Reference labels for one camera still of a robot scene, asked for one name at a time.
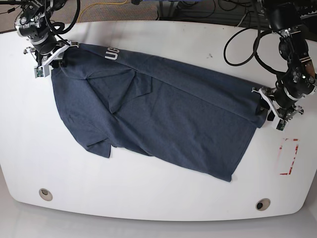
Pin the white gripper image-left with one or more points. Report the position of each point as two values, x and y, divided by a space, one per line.
55 57

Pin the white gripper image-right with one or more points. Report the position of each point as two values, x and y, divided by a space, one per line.
267 102

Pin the dark blue T-shirt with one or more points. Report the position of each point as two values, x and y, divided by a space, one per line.
149 105

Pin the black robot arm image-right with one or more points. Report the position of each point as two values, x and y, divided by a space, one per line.
252 103

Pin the red tape rectangle marking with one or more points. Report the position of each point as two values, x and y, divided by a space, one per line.
287 155

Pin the wrist camera board image-right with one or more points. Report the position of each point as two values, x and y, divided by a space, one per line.
281 125

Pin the wrist camera board image-left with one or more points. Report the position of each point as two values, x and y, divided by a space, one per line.
38 72

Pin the right table cable grommet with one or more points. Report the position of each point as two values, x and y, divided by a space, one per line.
263 204

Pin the table cable grommet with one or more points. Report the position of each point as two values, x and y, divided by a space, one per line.
45 194
263 204

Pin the left table cable grommet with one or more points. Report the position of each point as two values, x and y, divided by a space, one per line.
45 194

